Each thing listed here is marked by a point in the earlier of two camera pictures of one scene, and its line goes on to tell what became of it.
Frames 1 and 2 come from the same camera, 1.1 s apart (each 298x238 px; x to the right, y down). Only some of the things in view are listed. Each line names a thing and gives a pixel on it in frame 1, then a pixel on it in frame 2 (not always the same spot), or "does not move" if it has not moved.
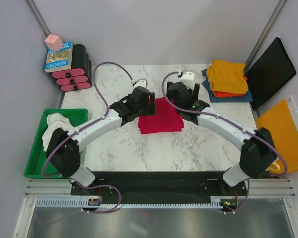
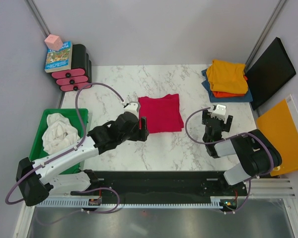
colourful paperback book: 59,60 does not move
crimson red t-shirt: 167,119 does not move
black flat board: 269,72 does not move
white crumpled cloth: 54,121 does not move
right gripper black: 195,93 -> 226,127
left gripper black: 151,109 -> 141,135
